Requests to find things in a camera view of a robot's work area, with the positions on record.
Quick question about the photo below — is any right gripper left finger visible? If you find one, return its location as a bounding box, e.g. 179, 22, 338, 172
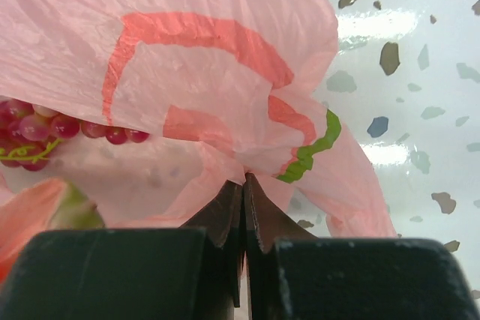
180, 181, 244, 307

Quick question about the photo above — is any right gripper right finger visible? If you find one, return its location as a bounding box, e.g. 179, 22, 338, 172
243, 173, 317, 320

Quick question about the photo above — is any pink plastic bag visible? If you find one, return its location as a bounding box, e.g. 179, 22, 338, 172
1, 0, 397, 238

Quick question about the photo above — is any watermelon slice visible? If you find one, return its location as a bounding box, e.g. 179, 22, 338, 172
1, 178, 105, 283

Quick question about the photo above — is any red grape bunch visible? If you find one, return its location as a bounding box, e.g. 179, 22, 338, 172
1, 98, 150, 172

